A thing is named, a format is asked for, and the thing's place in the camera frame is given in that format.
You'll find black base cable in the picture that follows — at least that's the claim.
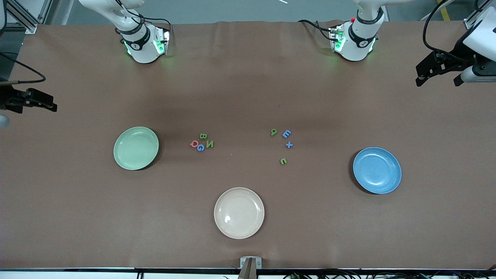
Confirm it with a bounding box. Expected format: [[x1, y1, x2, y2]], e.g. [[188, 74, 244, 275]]
[[298, 19, 334, 41], [115, 0, 173, 28]]

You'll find beige plate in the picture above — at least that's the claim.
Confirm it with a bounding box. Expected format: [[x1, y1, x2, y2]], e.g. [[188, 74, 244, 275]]
[[214, 187, 265, 239]]

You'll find brown table cover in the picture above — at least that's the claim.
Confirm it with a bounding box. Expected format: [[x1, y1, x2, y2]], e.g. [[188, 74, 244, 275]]
[[0, 20, 496, 270]]

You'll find blue plate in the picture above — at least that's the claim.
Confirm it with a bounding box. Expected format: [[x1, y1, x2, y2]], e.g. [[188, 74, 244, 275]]
[[352, 147, 402, 195]]

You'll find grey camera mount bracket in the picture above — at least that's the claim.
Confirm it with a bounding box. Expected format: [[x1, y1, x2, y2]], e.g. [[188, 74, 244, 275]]
[[237, 257, 262, 279]]

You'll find green plate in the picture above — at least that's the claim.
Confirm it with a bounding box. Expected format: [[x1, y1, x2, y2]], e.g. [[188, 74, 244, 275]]
[[113, 126, 160, 171]]

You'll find aluminium frame profile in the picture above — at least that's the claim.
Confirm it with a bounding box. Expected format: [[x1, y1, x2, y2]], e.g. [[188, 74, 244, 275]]
[[464, 10, 487, 30], [6, 0, 39, 34]]

